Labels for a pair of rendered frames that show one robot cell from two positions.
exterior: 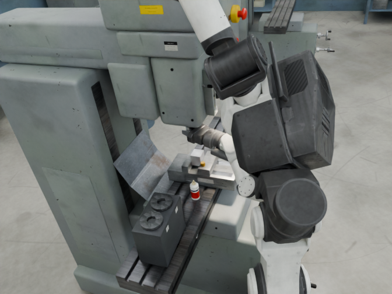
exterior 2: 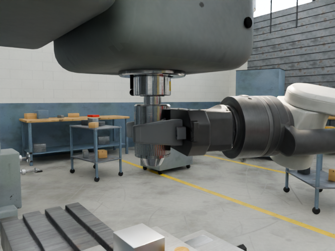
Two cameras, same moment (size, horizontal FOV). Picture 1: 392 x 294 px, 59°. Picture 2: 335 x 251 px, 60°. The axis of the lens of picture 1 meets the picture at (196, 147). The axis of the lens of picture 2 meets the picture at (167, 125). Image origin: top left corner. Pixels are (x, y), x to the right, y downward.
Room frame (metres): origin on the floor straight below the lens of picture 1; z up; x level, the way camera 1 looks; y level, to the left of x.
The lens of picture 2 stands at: (1.17, 0.33, 1.28)
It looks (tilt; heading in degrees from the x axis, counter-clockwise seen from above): 5 degrees down; 299
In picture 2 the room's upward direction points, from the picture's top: straight up
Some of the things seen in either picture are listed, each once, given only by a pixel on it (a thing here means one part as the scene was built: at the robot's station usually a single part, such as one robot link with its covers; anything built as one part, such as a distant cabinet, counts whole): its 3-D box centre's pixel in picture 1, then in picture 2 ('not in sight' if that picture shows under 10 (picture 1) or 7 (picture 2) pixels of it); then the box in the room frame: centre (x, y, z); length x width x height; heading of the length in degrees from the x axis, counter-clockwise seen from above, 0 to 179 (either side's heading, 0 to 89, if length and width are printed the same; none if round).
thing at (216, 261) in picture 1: (209, 244); not in sight; (1.36, -0.01, 0.43); 0.81 x 0.32 x 0.60; 65
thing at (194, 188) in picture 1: (194, 189); not in sight; (1.24, 0.03, 0.99); 0.04 x 0.04 x 0.11
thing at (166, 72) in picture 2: not in sight; (152, 73); (1.36, 0.01, 1.31); 0.09 x 0.09 x 0.01
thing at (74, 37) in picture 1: (76, 37); not in sight; (1.57, 0.47, 1.66); 0.80 x 0.23 x 0.20; 65
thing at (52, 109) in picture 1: (103, 182); not in sight; (1.63, 0.57, 0.78); 0.50 x 0.47 x 1.56; 65
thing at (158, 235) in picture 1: (160, 227); not in sight; (0.98, 0.18, 1.03); 0.22 x 0.12 x 0.20; 158
